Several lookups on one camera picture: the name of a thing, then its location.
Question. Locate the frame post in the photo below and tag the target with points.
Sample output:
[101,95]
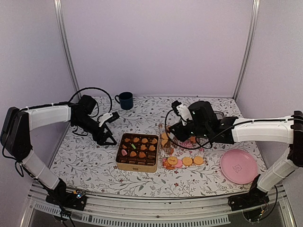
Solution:
[248,47]
[65,45]

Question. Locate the floral cookie tray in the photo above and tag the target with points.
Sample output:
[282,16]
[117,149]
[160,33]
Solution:
[184,149]

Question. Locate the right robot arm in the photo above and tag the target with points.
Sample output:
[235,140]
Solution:
[199,120]

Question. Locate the jam-striped round cookie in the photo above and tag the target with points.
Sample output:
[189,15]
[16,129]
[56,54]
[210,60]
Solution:
[172,161]

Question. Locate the pink plate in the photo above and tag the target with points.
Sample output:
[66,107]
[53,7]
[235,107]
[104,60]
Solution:
[238,166]

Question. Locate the gold cookie tin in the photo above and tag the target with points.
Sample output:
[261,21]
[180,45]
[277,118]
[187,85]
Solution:
[138,160]

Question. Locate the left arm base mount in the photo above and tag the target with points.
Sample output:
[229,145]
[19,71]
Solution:
[60,196]

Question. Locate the tin lid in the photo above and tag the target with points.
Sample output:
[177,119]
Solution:
[219,115]

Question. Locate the round waffle cookie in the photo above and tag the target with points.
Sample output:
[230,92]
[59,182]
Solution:
[198,160]
[187,161]

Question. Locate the aluminium front rail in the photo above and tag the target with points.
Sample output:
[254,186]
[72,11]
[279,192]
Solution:
[108,210]

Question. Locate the left frame post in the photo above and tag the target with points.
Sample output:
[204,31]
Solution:
[65,45]

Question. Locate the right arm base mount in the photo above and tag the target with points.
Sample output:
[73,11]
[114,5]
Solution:
[247,200]

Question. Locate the dark blue mug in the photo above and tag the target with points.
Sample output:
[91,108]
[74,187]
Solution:
[125,99]

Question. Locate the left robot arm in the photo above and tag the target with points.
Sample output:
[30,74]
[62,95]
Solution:
[19,124]

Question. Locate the right frame post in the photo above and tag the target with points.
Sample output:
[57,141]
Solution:
[248,47]

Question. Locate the floral tablecloth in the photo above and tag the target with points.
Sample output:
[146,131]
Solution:
[83,164]

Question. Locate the pink macaron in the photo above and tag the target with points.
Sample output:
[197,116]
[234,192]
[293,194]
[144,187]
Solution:
[123,152]
[179,164]

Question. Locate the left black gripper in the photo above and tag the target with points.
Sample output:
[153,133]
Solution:
[101,140]

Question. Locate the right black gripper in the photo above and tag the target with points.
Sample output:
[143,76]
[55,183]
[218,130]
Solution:
[179,133]

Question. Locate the swirl butter cookie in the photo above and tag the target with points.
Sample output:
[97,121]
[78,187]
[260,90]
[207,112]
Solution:
[165,164]

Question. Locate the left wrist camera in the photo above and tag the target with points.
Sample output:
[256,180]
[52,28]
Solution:
[107,118]

